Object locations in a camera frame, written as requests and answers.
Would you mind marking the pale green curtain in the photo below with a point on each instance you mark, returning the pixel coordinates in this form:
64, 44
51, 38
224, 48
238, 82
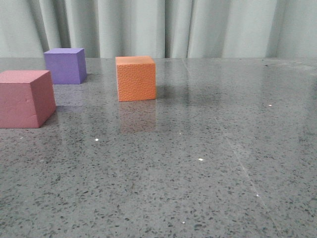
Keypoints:
160, 28

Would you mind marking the orange foam block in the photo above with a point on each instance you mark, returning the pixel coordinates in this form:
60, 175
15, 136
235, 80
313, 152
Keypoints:
136, 78

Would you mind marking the pink foam cube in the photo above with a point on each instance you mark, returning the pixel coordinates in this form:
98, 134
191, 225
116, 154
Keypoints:
26, 98

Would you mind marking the purple foam cube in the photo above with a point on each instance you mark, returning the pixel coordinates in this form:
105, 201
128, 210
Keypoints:
67, 65

